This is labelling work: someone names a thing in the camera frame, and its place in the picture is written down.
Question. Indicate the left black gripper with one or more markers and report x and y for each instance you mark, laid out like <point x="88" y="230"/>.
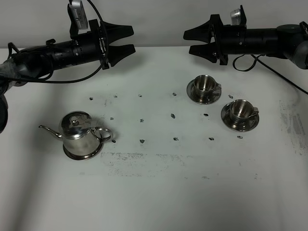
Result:
<point x="89" y="44"/>

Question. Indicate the far stainless steel teacup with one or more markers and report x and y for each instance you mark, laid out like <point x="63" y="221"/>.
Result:
<point x="205" y="85"/>

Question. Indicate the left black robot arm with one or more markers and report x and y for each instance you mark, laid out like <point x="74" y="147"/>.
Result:
<point x="37" y="64"/>

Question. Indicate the steel cup saucer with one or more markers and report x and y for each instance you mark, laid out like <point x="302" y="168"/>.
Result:
<point x="209" y="99"/>
<point x="247" y="125"/>

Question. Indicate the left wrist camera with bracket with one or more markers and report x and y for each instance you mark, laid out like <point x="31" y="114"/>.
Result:
<point x="77" y="16"/>

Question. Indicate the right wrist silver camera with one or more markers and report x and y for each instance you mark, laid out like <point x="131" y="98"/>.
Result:
<point x="238" y="17"/>

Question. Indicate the stainless steel teacup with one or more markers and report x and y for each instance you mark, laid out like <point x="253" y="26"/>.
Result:
<point x="205" y="85"/>
<point x="242" y="111"/>

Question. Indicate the far steel cup saucer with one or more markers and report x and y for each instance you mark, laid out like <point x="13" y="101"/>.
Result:
<point x="209" y="99"/>

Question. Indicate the near stainless steel teacup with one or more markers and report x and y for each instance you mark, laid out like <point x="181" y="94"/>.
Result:
<point x="242" y="111"/>

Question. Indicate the stainless steel teapot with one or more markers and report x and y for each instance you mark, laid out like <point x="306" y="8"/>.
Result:
<point x="77" y="133"/>

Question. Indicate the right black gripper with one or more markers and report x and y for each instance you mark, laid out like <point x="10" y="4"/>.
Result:
<point x="225" y="36"/>

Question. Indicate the near steel cup saucer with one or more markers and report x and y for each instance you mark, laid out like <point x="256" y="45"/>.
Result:
<point x="247" y="125"/>

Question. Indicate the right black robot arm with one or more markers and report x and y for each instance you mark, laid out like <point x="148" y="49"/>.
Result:
<point x="284" y="42"/>

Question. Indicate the steel teapot saucer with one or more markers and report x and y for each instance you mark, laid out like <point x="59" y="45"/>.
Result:
<point x="82" y="157"/>

